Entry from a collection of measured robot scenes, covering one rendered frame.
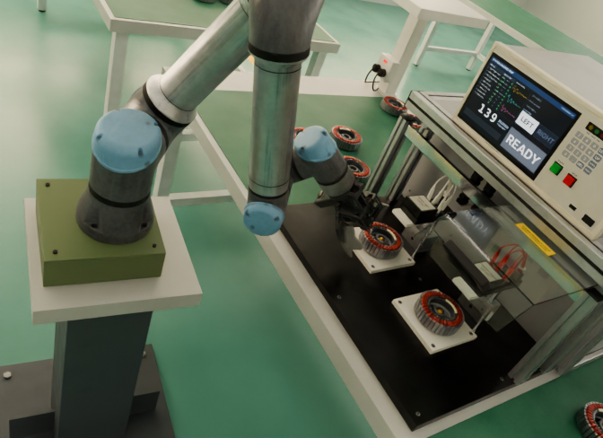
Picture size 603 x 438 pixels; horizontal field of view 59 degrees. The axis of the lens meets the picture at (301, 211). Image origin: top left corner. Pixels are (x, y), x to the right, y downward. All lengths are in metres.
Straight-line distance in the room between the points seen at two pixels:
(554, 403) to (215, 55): 1.04
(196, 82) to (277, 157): 0.22
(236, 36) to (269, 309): 1.42
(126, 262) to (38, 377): 0.84
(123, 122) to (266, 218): 0.31
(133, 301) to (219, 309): 1.04
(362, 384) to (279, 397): 0.87
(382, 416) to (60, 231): 0.71
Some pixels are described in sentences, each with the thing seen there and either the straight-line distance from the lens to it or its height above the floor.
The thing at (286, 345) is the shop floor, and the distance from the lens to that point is 2.10.
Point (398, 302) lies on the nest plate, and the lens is 1.27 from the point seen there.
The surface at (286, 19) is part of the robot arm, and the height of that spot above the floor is 1.35.
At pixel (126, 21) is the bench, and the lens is 2.26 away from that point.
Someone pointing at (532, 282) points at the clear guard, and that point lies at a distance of 1.05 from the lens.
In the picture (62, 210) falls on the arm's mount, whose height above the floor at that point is 0.83.
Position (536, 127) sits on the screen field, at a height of 1.22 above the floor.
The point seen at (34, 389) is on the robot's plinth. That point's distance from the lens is 1.86.
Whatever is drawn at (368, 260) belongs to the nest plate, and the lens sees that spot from 1.33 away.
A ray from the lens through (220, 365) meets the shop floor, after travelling 1.97.
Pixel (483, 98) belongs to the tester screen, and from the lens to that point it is 1.32.
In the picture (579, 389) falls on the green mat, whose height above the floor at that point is 0.75.
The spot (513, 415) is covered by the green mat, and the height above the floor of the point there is 0.75.
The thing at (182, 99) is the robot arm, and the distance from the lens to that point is 1.05.
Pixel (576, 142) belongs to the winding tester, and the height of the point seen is 1.25.
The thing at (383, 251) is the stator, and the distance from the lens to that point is 1.33.
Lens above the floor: 1.59
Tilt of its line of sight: 36 degrees down
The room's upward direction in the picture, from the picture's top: 22 degrees clockwise
